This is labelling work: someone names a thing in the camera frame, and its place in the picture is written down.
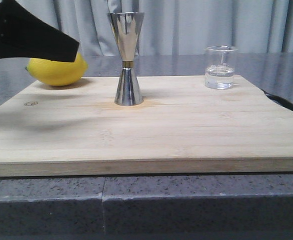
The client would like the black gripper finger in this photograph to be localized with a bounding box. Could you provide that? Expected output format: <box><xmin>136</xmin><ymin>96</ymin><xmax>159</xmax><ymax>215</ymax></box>
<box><xmin>0</xmin><ymin>0</ymin><xmax>79</xmax><ymax>63</ymax></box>

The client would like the steel double jigger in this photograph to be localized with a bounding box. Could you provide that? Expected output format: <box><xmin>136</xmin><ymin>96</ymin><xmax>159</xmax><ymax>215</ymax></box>
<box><xmin>109</xmin><ymin>12</ymin><xmax>144</xmax><ymax>107</ymax></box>

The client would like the clear glass measuring beaker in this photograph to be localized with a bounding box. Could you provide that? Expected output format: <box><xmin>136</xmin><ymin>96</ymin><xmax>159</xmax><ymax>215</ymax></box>
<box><xmin>204</xmin><ymin>45</ymin><xmax>238</xmax><ymax>90</ymax></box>

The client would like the yellow lemon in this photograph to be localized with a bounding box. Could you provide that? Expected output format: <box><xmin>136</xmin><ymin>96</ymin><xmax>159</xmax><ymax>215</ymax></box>
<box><xmin>26</xmin><ymin>52</ymin><xmax>88</xmax><ymax>87</ymax></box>

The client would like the grey curtain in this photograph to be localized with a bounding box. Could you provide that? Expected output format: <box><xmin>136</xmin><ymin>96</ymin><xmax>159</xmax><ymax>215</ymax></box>
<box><xmin>20</xmin><ymin>0</ymin><xmax>293</xmax><ymax>56</ymax></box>

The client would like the wooden cutting board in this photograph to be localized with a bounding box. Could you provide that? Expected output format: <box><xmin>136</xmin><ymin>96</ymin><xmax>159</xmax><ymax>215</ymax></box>
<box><xmin>0</xmin><ymin>75</ymin><xmax>293</xmax><ymax>177</ymax></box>

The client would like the black metal board handle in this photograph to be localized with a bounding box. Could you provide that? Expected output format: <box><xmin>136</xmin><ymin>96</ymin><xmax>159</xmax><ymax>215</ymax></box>
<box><xmin>262</xmin><ymin>89</ymin><xmax>293</xmax><ymax>112</ymax></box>

